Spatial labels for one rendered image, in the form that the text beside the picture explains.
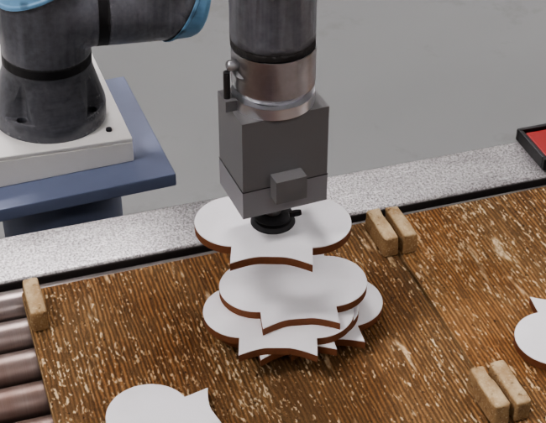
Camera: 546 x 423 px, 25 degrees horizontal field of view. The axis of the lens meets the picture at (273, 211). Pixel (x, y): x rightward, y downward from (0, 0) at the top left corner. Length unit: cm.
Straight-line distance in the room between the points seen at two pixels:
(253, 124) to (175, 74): 249
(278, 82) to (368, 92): 242
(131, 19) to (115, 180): 21
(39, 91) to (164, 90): 191
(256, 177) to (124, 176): 53
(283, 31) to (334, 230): 23
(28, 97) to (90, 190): 14
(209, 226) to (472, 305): 31
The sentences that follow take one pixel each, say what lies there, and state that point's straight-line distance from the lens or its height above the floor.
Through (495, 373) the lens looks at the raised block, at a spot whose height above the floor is 96.
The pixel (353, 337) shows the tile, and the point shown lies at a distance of 123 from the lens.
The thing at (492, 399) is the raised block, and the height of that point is 96.
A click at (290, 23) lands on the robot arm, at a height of 131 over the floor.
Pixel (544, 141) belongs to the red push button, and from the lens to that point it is 160.
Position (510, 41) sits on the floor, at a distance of 378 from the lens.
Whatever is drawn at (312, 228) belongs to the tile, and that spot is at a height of 108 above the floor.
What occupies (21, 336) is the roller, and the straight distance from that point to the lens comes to 132.
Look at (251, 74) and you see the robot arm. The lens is 105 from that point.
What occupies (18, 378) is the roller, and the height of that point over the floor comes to 91.
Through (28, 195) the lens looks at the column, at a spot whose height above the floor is 87.
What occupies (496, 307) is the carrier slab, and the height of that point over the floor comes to 94.
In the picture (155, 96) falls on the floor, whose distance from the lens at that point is 346.
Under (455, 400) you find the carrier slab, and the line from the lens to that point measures 121.
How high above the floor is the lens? 179
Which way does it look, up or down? 37 degrees down
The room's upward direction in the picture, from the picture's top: straight up
